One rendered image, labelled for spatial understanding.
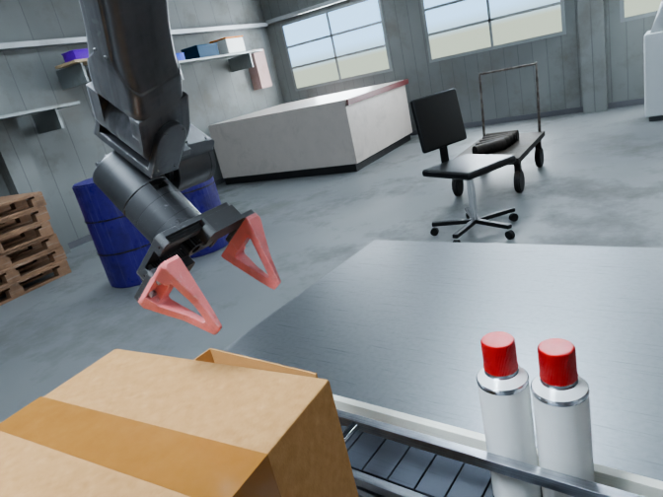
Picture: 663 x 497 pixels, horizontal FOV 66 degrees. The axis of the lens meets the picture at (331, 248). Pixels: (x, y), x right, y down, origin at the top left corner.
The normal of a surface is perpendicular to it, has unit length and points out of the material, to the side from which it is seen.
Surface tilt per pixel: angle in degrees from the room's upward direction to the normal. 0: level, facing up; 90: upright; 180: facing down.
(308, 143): 90
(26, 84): 90
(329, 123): 90
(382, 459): 0
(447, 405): 0
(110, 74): 105
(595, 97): 90
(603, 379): 0
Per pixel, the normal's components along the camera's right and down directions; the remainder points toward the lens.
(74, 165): 0.84, 0.00
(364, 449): -0.22, -0.92
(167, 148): 0.79, 0.58
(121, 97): -0.59, 0.61
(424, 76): -0.50, 0.39
